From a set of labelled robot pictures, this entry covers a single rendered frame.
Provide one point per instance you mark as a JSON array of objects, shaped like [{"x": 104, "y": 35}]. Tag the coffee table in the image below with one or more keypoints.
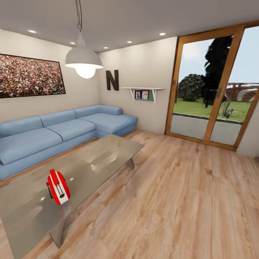
[{"x": 29, "y": 213}]

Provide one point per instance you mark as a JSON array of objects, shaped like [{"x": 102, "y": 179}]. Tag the room light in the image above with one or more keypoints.
[{"x": 81, "y": 54}]

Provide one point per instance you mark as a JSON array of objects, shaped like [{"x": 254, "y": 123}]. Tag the door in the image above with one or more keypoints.
[{"x": 215, "y": 85}]

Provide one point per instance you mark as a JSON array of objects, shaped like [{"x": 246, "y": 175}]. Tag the picture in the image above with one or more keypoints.
[
  {"x": 22, "y": 77},
  {"x": 138, "y": 94},
  {"x": 144, "y": 94}
]

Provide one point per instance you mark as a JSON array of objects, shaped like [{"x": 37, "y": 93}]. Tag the shelf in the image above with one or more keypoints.
[{"x": 151, "y": 94}]

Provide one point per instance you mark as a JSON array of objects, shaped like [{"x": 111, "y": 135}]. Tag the radio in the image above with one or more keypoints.
[{"x": 58, "y": 187}]

